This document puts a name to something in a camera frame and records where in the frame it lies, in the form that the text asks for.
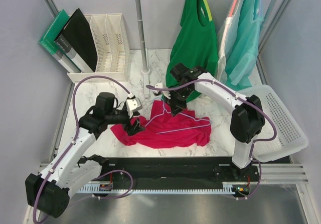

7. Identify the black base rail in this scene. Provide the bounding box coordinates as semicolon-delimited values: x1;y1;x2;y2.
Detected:
71;154;261;191

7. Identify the green t shirt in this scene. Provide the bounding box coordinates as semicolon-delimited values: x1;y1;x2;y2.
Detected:
166;0;218;87

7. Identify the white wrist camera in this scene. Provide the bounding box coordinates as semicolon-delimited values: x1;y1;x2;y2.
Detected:
146;83;171;99
125;97;142;117

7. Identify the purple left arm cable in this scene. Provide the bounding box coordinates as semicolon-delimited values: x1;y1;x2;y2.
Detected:
32;73;133;222

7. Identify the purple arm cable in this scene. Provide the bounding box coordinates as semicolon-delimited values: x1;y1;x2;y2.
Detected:
32;73;133;222
152;79;278;202

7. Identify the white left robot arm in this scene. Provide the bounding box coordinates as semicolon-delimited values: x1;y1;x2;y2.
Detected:
25;92;144;218

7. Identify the white slotted cable duct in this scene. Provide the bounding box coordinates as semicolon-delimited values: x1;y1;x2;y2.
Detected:
77;181;250;194

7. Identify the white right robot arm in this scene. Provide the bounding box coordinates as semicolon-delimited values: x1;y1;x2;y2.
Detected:
166;63;265;181

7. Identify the white plastic laundry basket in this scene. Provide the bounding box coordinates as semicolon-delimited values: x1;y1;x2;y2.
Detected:
240;84;308;162

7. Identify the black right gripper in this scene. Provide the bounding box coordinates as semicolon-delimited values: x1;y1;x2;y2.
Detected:
164;85;193;117

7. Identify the white file organizer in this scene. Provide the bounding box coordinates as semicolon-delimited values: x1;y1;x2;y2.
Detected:
68;13;130;83

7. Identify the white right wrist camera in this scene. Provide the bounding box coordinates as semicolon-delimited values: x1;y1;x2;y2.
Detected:
146;83;171;99

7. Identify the red t shirt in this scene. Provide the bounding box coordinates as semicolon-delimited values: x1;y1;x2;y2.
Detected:
111;99;211;149

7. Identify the green folder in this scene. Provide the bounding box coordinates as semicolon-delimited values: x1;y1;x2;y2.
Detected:
39;10;80;73

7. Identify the teal t shirt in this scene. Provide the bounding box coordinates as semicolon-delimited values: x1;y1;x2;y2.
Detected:
225;0;264;91

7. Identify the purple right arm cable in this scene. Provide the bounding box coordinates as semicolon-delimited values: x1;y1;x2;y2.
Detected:
152;79;278;202

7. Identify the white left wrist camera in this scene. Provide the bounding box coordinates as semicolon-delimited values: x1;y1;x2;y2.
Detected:
125;97;142;117

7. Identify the light blue wire hanger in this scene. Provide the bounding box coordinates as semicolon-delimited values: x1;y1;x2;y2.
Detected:
144;97;212;135

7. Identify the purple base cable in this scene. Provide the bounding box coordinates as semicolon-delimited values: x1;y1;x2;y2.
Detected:
91;170;133;201

